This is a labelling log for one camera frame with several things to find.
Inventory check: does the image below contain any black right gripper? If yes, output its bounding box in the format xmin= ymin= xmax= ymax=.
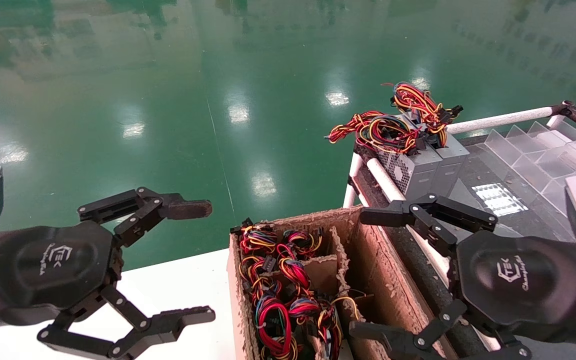
xmin=349 ymin=230 xmax=576 ymax=360

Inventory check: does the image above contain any brown cardboard box with dividers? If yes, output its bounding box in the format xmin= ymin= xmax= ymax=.
xmin=227 ymin=205 xmax=461 ymax=360

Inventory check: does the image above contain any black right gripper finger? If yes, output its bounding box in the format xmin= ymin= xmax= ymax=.
xmin=359 ymin=193 xmax=499 ymax=261

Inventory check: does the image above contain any grey power supply with wires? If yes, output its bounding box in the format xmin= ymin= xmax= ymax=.
xmin=382 ymin=81 xmax=470 ymax=200
xmin=288 ymin=295 xmax=361 ymax=360

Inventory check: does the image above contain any white pipe rail frame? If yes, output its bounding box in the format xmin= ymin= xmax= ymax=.
xmin=352 ymin=142 xmax=489 ymax=360

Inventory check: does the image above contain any white frame leg pipe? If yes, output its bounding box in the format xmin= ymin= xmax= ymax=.
xmin=343 ymin=151 xmax=366 ymax=209

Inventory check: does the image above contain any black pipe connector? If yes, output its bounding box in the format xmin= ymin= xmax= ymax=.
xmin=548 ymin=100 xmax=576 ymax=125

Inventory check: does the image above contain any clear acrylic divider tray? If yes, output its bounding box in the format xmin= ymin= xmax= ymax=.
xmin=483 ymin=116 xmax=576 ymax=236

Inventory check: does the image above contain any power supply with wire bundle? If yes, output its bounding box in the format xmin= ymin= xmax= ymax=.
xmin=280 ymin=227 xmax=325 ymax=260
xmin=238 ymin=252 xmax=314 ymax=301
xmin=248 ymin=295 xmax=301 ymax=360
xmin=230 ymin=218 xmax=280 ymax=256

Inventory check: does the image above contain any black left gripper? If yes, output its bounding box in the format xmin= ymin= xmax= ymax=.
xmin=0 ymin=186 xmax=217 ymax=360

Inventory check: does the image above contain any grey power supply with grille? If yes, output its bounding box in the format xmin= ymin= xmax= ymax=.
xmin=327 ymin=110 xmax=444 ymax=201

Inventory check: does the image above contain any long white frame pipe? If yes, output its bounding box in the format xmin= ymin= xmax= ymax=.
xmin=365 ymin=157 xmax=501 ymax=353

